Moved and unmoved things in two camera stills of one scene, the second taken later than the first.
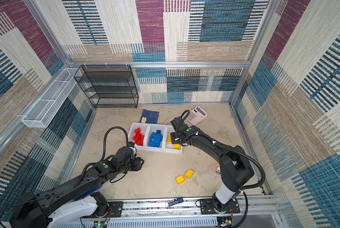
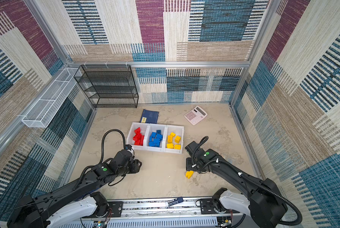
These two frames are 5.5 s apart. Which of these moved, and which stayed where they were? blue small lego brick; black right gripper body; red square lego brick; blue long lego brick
Moved: black right gripper body
Stayed: blue small lego brick; blue long lego brick; red square lego brick
